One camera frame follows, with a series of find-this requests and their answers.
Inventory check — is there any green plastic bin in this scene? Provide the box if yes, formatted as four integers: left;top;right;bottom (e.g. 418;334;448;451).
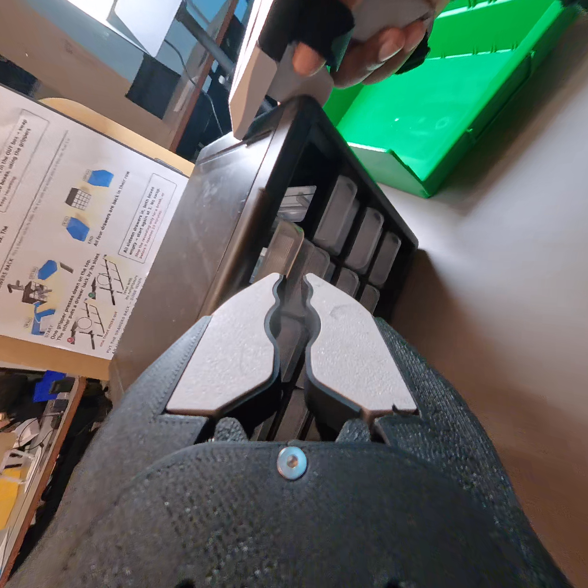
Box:
322;0;582;199

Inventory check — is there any white instruction sheet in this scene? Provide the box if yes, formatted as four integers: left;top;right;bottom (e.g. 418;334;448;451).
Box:
0;85;190;361

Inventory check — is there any white reflector panel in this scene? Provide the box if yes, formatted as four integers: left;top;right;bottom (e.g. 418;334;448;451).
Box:
66;0;187;58

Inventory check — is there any blue bin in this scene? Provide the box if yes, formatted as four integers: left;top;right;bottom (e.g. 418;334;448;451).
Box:
33;370;69;404

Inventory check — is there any cluttered side table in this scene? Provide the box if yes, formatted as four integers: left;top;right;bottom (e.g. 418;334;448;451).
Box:
0;367;88;575

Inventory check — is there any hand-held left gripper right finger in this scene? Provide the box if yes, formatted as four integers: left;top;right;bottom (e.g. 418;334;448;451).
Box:
303;273;419;435

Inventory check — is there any pale desk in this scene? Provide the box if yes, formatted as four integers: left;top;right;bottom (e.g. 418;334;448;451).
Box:
374;9;588;588

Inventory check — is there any grey light stand pole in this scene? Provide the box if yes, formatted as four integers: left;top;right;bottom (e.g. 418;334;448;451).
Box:
177;9;235;79

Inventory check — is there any set of clear drawers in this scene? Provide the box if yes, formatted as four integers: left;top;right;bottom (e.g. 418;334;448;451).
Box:
250;175;402;442

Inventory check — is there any black drawer cabinet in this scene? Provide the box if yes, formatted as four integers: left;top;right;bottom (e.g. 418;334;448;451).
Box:
109;96;419;442

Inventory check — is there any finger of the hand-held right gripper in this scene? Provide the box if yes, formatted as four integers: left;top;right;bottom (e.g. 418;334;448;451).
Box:
228;0;279;141
269;63;335;103

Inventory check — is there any instruction sheet on board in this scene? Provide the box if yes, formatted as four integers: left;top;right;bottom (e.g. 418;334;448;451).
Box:
0;96;196;382

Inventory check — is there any yellow object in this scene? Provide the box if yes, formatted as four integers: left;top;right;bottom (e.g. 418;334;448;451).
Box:
0;478;24;533

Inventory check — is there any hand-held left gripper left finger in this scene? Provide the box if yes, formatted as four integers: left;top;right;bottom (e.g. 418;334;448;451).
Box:
165;272;283;435

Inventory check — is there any clear plastic drawer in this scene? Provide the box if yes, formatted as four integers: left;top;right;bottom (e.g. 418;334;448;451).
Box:
266;220;318;386
278;185;319;222

